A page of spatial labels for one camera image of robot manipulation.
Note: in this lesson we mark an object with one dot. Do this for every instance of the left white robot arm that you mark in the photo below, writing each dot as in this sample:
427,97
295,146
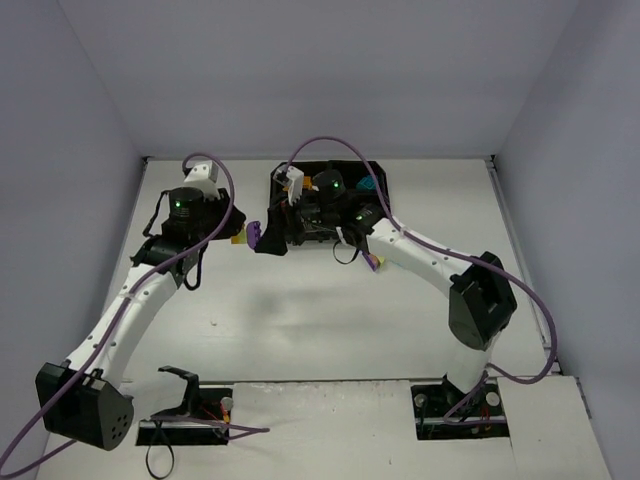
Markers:
83,398

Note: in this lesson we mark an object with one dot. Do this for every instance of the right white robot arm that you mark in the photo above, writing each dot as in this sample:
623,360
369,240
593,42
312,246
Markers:
481,302

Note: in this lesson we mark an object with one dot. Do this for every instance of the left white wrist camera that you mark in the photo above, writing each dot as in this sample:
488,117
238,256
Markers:
202,175

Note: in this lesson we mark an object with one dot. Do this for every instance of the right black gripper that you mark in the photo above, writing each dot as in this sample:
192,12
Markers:
279,226

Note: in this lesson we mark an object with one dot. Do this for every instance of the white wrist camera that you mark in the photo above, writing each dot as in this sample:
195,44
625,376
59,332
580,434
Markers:
202,175
292,179

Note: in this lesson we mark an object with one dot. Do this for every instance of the teal lego in tray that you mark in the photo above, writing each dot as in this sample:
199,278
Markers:
367,183

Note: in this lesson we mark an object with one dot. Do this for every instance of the purple studded lego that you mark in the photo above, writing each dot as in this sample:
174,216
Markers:
253,234

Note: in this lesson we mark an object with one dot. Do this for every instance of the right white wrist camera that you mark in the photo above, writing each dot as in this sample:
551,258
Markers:
292,179

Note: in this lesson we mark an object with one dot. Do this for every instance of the black four-compartment tray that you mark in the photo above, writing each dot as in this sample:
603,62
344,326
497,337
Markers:
318,201

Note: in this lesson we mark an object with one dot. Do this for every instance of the purple and lime lego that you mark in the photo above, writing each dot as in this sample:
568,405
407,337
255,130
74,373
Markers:
374,262

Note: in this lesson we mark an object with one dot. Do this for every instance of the orange long lego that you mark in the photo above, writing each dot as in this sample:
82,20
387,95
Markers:
240,238

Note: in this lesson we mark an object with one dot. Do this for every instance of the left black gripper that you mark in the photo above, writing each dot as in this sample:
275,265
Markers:
223,215

